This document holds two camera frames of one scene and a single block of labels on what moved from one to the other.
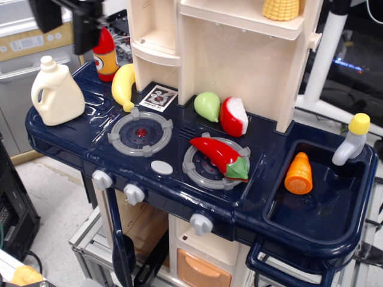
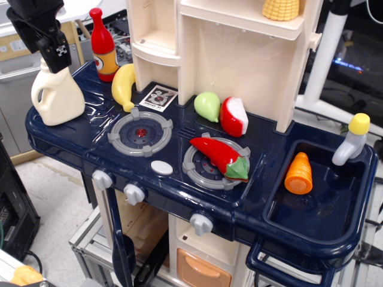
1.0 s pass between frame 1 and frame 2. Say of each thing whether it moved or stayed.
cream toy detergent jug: stayed
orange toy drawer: stayed
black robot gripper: moved
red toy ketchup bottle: stayed
